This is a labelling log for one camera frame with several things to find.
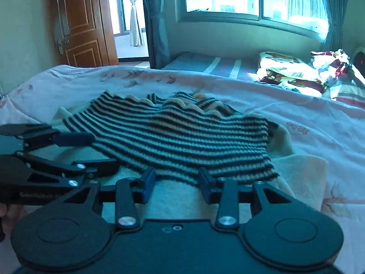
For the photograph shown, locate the dark teal curtain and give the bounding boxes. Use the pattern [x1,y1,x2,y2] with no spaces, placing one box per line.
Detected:
[320,0,355,52]
[139,0,172,69]

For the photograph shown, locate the white doorway curtain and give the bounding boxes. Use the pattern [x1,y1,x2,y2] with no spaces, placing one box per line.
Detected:
[125,0,146,47]

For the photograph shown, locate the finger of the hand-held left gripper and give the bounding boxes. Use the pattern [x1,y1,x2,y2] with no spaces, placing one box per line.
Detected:
[0,124,95,152]
[14,150,121,188]

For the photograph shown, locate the cream knit sweater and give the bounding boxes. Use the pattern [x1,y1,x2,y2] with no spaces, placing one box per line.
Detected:
[53,91,329,224]

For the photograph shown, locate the bed with floral sheet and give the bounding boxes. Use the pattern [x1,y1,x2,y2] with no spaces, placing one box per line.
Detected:
[0,64,365,263]

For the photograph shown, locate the person's left hand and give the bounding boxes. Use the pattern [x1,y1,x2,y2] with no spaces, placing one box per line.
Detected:
[0,204,29,242]

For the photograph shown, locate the striped mattress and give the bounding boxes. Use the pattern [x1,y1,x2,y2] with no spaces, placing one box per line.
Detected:
[160,52,261,82]

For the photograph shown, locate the white-framed window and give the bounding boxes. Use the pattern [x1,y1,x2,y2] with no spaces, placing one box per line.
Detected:
[173,0,329,40]

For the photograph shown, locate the floral folded quilt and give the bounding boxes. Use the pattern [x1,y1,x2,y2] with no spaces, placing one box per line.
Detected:
[257,51,326,94]

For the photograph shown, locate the crumpled clothes pile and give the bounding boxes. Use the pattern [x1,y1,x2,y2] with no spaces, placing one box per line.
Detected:
[310,48,357,90]

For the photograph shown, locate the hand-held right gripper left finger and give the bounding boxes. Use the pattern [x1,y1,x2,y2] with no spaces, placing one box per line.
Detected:
[63,167,157,229]

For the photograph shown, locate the red heart-shaped headboard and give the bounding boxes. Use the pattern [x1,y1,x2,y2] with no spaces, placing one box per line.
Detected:
[354,50,365,73]

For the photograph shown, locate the brown wooden door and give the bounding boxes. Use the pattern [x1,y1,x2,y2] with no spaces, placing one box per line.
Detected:
[47,0,119,68]

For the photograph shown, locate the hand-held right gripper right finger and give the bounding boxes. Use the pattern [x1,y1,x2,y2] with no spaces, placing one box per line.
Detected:
[198,167,298,229]

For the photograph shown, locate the striped pillow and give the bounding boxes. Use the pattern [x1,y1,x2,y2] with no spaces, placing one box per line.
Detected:
[327,76,365,109]

